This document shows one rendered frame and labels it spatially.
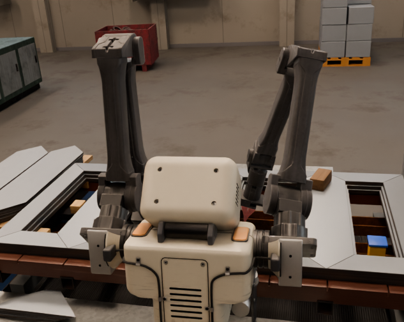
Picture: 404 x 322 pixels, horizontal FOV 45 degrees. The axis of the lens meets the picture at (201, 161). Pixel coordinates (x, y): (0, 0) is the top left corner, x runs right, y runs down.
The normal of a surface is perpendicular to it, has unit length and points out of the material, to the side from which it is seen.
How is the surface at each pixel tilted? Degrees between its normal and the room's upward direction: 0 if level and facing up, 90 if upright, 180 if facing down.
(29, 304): 0
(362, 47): 90
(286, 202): 41
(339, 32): 90
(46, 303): 0
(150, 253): 82
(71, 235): 0
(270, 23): 90
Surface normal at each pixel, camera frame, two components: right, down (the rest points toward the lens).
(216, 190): -0.17, -0.33
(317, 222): -0.06, -0.92
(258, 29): -0.18, 0.39
